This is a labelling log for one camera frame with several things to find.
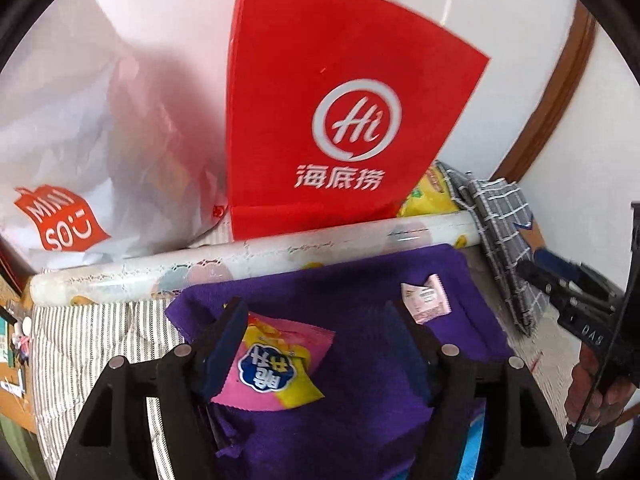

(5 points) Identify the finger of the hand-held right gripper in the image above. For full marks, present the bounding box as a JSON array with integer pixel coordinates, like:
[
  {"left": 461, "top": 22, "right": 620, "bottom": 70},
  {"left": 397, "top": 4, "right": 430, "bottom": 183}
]
[{"left": 516, "top": 251, "right": 585, "bottom": 307}]

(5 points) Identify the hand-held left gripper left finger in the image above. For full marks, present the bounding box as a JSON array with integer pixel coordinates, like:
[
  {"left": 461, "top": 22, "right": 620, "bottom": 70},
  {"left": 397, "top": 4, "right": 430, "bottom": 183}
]
[{"left": 55, "top": 297, "right": 251, "bottom": 480}]

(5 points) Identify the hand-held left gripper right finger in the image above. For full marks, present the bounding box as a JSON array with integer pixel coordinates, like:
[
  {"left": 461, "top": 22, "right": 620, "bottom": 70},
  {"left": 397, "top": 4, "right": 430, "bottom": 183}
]
[{"left": 384, "top": 300, "right": 576, "bottom": 480}]

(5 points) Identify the pink and yellow snack packet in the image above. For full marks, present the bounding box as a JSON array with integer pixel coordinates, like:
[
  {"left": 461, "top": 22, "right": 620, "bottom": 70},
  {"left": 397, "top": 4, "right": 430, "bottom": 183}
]
[{"left": 210, "top": 311, "right": 337, "bottom": 412}]

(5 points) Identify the person's right hand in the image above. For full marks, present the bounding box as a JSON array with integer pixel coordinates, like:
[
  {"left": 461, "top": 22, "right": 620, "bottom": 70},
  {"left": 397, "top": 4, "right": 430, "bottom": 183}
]
[{"left": 564, "top": 360, "right": 630, "bottom": 435}]

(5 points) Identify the white and pink biscuit packet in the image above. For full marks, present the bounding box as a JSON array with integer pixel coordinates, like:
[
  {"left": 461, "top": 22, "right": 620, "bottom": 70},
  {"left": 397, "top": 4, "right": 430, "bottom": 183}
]
[{"left": 401, "top": 274, "right": 452, "bottom": 324}]

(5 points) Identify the grey checked cloth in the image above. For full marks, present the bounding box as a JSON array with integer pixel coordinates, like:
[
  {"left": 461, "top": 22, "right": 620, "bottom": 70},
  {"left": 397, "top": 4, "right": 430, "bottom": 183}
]
[{"left": 435, "top": 160, "right": 556, "bottom": 336}]

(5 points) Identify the purple towel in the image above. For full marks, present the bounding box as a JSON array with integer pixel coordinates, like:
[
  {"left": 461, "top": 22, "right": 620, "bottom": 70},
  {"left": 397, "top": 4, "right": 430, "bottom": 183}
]
[{"left": 165, "top": 242, "right": 513, "bottom": 480}]

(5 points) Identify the patterned plastic film roll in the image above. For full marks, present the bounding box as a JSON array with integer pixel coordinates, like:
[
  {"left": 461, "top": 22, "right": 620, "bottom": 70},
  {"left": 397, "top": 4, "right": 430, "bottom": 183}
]
[{"left": 29, "top": 210, "right": 483, "bottom": 308}]

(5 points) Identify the light blue packet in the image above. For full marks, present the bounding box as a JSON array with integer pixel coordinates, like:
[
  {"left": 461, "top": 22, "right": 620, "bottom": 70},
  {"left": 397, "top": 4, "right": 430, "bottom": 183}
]
[{"left": 457, "top": 400, "right": 488, "bottom": 480}]

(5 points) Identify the yellow chips bag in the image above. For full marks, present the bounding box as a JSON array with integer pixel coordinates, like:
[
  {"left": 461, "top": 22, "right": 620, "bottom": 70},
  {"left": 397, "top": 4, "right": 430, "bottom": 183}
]
[{"left": 397, "top": 162, "right": 463, "bottom": 218}]

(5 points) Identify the white plastic bag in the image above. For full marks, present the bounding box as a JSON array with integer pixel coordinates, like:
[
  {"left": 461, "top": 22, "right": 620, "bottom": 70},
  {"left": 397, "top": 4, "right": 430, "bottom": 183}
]
[{"left": 0, "top": 0, "right": 236, "bottom": 271}]

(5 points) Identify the red paper bag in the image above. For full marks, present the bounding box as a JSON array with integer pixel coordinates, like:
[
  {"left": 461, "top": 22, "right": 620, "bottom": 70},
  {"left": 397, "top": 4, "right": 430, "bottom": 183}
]
[{"left": 225, "top": 0, "right": 491, "bottom": 243}]

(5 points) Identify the black cable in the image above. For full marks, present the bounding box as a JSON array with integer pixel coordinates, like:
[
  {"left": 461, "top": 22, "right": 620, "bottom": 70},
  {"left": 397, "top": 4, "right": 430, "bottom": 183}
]
[{"left": 567, "top": 360, "right": 618, "bottom": 448}]

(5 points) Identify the brown wooden door frame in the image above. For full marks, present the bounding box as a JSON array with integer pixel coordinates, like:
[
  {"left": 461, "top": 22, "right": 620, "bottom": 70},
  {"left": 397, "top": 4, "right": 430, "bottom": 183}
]
[{"left": 492, "top": 0, "right": 598, "bottom": 181}]

